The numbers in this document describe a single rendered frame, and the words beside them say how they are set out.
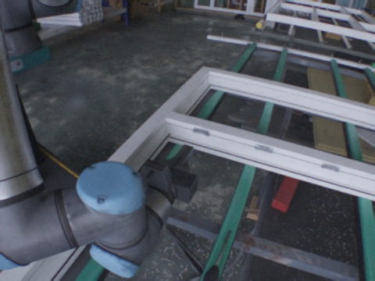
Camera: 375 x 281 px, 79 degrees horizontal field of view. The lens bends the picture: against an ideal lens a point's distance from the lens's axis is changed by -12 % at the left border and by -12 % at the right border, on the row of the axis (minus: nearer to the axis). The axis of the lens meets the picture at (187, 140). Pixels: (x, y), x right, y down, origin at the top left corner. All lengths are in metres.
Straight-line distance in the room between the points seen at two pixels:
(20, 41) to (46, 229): 0.81
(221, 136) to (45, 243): 0.54
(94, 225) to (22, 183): 0.11
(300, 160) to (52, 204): 0.61
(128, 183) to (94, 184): 0.05
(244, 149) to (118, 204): 0.49
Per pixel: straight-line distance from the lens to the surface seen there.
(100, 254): 0.45
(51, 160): 1.72
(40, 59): 1.11
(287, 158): 0.74
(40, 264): 0.54
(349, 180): 0.79
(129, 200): 0.35
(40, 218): 0.37
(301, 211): 1.06
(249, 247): 0.64
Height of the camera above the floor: 1.36
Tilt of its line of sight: 38 degrees down
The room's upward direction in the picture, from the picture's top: 3 degrees clockwise
